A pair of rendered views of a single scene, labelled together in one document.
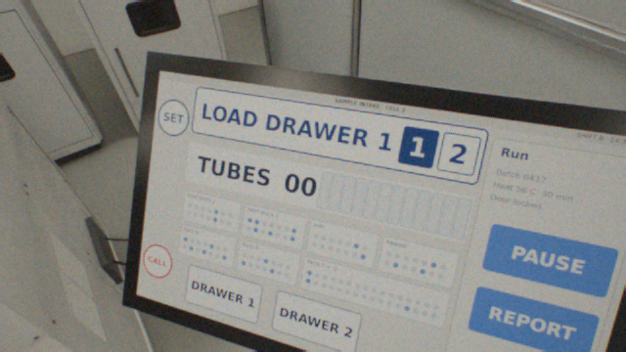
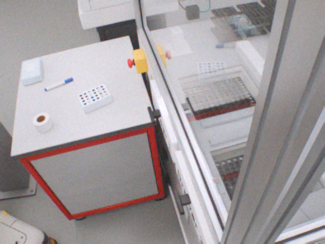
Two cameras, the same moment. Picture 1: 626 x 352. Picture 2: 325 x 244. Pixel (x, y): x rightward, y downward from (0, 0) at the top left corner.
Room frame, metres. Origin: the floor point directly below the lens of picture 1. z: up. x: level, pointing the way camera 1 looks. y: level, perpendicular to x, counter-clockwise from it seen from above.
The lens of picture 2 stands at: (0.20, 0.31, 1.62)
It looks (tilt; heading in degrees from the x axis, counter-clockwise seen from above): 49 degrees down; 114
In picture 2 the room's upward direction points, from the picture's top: 7 degrees counter-clockwise
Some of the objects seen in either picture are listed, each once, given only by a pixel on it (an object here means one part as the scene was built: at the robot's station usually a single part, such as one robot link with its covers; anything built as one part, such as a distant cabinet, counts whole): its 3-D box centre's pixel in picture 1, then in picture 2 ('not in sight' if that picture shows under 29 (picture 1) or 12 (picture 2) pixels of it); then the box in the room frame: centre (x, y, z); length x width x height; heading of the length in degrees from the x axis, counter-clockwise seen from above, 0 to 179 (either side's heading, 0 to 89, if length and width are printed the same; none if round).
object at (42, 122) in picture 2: not in sight; (42, 122); (-0.56, 0.84, 0.78); 0.07 x 0.07 x 0.04
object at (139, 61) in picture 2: not in sight; (139, 61); (-0.25, 1.17, 0.88); 0.07 x 0.05 x 0.07; 123
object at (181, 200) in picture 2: not in sight; (183, 200); (0.09, 0.63, 0.91); 0.07 x 0.04 x 0.01; 123
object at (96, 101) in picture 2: not in sight; (94, 98); (-0.40, 1.02, 0.78); 0.12 x 0.08 x 0.04; 47
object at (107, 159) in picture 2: not in sight; (97, 137); (-0.53, 1.09, 0.38); 0.62 x 0.58 x 0.76; 123
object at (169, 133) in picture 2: not in sight; (163, 119); (-0.06, 0.90, 0.87); 0.29 x 0.02 x 0.11; 123
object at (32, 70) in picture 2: not in sight; (32, 70); (-0.80, 1.11, 0.78); 0.15 x 0.10 x 0.04; 126
